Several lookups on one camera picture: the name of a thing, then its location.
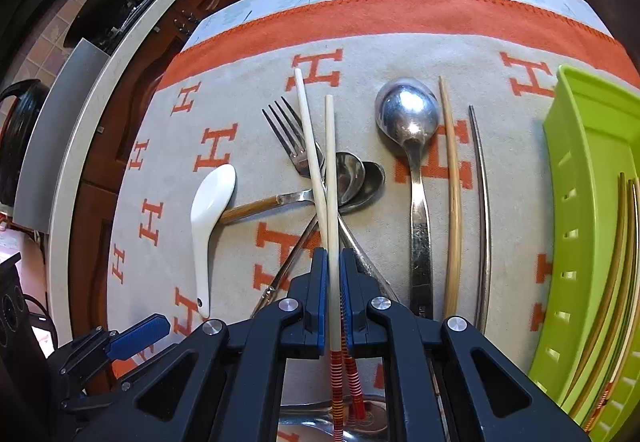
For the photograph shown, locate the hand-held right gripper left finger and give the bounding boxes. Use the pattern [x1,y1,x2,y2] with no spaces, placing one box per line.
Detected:
[75,247,330,442]

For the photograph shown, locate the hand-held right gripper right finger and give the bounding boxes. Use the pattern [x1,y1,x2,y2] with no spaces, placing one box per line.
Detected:
[341,247,591,442]

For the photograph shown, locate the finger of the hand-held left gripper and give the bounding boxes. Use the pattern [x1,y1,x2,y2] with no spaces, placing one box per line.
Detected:
[50,314,171,388]
[62,372,132,415]

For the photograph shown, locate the steel soup spoon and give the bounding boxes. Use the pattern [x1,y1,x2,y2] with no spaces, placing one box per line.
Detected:
[279,394,392,442]

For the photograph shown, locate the wooden handled steel spoon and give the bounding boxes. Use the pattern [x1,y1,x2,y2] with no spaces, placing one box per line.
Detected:
[219,162,387,225]

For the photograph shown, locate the white chopstick red stripes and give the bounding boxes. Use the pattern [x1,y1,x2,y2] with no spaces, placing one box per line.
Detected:
[585,272,640,433]
[324,95,347,442]
[294,68,367,423]

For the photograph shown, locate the white ceramic spoon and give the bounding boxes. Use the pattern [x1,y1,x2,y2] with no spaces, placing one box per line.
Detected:
[190,164,237,320]

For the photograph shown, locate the brown bamboo chopstick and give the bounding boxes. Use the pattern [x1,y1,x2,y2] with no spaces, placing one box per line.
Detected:
[438,75,463,320]

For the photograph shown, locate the steel chopstick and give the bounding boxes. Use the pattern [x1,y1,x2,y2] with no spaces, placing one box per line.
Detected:
[467,105,493,333]

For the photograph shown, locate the steel fork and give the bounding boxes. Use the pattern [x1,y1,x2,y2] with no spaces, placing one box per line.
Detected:
[261,96,401,304]

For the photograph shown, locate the large steel spoon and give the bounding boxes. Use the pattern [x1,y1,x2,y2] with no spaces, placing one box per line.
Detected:
[375,77,441,320]

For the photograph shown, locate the green plastic utensil tray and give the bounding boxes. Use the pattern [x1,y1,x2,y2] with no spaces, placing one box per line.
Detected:
[527,64,640,442]

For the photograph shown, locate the steel splash guard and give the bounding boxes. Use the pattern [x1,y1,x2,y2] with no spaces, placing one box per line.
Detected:
[12,38,110,234]

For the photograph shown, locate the orange grey printed tablecloth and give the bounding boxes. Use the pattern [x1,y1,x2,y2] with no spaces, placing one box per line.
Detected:
[102,0,640,442]

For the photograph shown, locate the black wok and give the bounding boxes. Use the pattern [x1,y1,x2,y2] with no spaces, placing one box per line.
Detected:
[64,0,146,49]

